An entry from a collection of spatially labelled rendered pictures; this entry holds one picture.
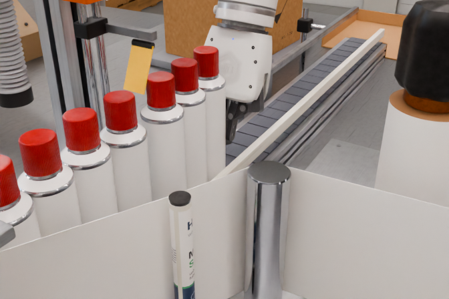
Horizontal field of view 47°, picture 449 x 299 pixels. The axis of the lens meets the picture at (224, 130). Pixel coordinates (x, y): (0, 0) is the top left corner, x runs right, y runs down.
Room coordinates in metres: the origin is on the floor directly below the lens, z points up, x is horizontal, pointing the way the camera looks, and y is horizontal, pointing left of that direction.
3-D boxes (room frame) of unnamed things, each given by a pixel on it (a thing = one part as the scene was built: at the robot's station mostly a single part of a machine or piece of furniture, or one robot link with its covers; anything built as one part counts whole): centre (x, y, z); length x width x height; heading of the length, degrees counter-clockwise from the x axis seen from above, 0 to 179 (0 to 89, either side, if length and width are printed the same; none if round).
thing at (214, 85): (0.63, 0.02, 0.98); 0.05 x 0.05 x 0.20
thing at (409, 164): (0.51, -0.23, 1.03); 0.09 x 0.09 x 0.30
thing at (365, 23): (1.44, -0.46, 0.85); 0.30 x 0.26 x 0.04; 149
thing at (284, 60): (0.85, -0.06, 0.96); 1.07 x 0.01 x 0.01; 149
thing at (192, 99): (0.59, 0.05, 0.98); 0.05 x 0.05 x 0.20
